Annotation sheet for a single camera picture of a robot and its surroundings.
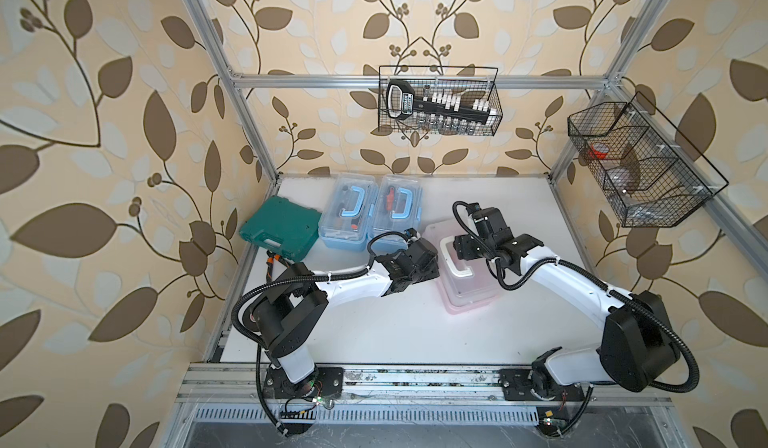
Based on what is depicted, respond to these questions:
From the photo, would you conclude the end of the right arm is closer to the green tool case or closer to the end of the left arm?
the end of the left arm

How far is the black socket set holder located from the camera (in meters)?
0.84

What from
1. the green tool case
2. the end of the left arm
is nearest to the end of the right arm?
the end of the left arm
